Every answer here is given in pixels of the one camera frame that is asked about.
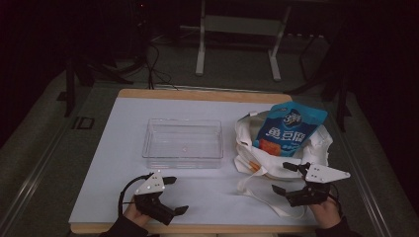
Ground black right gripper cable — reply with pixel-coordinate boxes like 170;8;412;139
328;183;344;216

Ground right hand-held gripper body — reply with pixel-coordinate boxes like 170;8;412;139
285;162;352;208

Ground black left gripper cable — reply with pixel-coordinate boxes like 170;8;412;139
118;173;155;217

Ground white metal stand frame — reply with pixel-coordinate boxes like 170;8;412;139
195;0;293;82

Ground white cloth tote bag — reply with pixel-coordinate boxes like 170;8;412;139
233;110;334;220

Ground clear plastic box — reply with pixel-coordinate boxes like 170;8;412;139
141;118;224;170

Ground black tripod stand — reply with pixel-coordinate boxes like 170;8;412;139
285;33;353;133
56;53;134;119

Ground black floor cables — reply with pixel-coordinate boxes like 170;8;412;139
143;39;181;91

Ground white table mat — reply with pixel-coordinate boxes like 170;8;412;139
68;96;319;227

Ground black floor socket plate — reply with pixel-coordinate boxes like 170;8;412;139
71;116;96;130

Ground blue snack packet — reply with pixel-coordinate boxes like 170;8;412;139
252;101;329;158

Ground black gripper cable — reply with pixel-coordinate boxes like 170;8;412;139
118;173;155;217
328;183;344;216

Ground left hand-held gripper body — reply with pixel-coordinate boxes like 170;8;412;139
133;170;181;227

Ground person's left hand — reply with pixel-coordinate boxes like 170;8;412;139
123;197;151;228

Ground person's right hand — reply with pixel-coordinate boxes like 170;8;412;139
308;197;342;229

